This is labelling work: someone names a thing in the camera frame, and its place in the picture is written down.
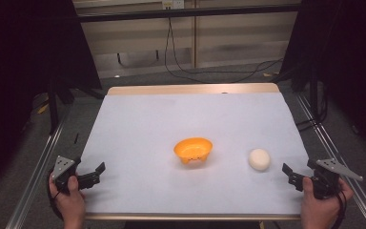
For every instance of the black curtain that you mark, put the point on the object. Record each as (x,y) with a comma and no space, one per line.
(349,47)
(22,47)

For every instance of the white wall socket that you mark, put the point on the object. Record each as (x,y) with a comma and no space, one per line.
(173,4)

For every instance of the yellow floor tape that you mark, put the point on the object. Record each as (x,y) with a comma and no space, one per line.
(43,109)

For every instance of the black horizontal bar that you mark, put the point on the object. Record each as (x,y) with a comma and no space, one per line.
(187,12)

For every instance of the person's left hand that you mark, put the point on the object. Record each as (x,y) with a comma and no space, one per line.
(71,206)

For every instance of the black metal stand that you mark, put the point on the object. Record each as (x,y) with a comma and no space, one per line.
(53,111)
(314,95)

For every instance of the white table mat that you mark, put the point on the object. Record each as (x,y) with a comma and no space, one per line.
(171,120)

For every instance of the orange plastic bowl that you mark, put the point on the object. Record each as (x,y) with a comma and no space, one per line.
(192,149)

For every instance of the person's right hand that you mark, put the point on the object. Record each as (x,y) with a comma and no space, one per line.
(321,213)

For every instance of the white round bun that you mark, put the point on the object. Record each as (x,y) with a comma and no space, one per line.
(259,159)

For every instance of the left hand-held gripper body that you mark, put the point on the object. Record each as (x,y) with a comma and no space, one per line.
(63,165)

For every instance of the aluminium rail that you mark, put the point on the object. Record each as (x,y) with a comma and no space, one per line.
(330,143)
(31,187)

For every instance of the small black floor piece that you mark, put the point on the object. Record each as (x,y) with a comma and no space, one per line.
(76,138)

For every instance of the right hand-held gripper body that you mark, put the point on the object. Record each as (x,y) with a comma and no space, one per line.
(325,178)

